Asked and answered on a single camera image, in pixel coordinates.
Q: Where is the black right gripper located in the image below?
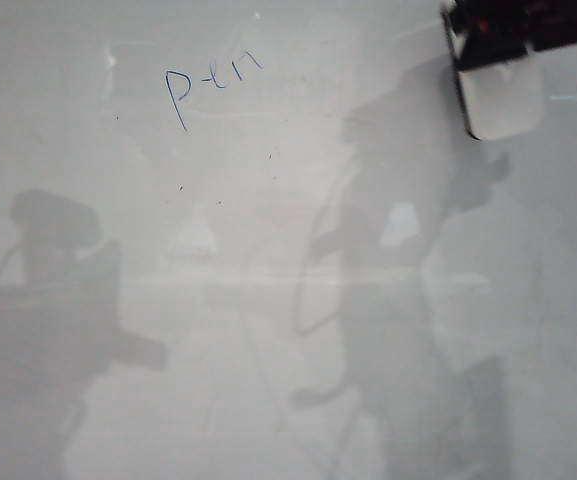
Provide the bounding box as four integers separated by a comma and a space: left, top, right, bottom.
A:
446, 0, 577, 72

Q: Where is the white whiteboard eraser black felt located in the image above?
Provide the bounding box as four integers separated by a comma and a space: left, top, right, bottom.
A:
441, 3, 545, 142

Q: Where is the white glossy whiteboard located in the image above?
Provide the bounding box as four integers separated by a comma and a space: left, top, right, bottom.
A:
0, 0, 577, 480

